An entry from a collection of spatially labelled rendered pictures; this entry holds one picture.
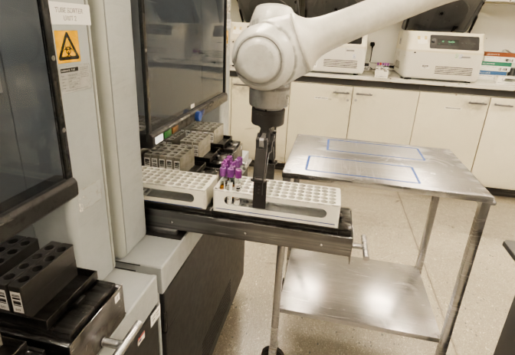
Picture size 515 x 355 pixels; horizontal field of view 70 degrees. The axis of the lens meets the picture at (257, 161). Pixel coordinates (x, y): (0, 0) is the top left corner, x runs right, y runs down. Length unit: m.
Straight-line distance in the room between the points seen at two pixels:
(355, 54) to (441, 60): 0.64
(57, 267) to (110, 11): 0.45
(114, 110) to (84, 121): 0.09
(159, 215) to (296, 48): 0.54
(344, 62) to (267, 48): 2.56
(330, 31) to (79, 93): 0.42
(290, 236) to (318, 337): 0.95
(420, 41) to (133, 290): 2.81
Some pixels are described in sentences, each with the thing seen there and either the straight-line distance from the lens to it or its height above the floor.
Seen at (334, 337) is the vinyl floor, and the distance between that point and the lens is 1.77.
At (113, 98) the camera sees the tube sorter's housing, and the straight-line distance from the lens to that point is 0.76.
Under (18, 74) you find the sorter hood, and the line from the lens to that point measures 0.57.
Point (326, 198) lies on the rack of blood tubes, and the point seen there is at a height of 0.87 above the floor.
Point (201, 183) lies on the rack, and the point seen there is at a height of 0.86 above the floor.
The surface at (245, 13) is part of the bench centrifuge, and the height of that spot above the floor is 1.34.
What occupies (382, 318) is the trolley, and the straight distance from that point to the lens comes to 1.48.
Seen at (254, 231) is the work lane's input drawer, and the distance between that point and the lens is 0.87.
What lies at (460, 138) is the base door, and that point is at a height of 0.47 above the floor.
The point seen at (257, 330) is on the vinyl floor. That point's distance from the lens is 1.74.
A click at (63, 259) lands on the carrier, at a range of 0.68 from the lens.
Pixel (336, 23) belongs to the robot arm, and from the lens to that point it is 0.64.
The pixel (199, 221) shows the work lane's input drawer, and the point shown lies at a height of 0.79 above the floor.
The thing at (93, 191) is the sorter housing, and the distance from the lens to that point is 0.74.
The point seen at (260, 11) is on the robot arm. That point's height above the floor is 1.26.
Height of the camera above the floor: 1.24
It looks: 20 degrees down
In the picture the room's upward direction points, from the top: 3 degrees clockwise
